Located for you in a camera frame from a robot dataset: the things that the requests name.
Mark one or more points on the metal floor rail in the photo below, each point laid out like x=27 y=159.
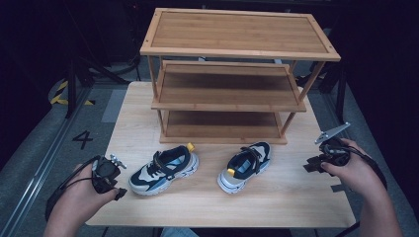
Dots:
x=33 y=184

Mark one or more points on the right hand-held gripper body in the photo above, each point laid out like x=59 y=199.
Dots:
x=336 y=154

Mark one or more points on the person's right hand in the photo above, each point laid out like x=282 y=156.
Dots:
x=355 y=177

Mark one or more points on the person's left hand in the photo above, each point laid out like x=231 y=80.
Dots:
x=79 y=200

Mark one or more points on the wooden shoe rack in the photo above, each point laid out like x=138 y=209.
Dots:
x=237 y=33

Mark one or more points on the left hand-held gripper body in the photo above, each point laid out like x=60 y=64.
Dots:
x=104 y=173

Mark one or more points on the navy and white sneaker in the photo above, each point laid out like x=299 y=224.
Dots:
x=237 y=181
x=158 y=177

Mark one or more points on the black metal stand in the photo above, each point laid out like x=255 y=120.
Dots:
x=70 y=92

